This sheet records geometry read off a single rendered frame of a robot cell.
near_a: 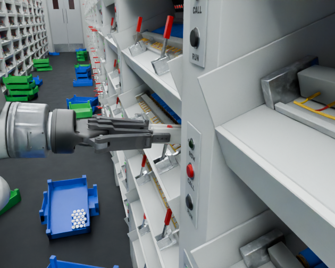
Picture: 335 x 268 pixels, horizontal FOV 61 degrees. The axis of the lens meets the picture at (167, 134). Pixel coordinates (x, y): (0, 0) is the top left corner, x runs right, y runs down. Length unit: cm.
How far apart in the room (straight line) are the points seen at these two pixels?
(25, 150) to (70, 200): 121
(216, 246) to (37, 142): 30
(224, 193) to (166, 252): 37
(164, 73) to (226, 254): 29
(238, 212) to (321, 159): 15
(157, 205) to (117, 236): 78
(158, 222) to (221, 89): 52
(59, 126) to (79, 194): 123
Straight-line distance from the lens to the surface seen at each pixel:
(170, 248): 66
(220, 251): 35
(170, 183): 52
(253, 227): 35
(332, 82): 24
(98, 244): 152
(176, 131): 53
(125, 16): 93
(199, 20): 29
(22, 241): 166
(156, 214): 75
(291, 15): 28
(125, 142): 47
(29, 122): 48
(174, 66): 34
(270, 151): 22
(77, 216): 156
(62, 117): 48
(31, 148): 48
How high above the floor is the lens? 101
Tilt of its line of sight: 22 degrees down
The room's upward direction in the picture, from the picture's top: straight up
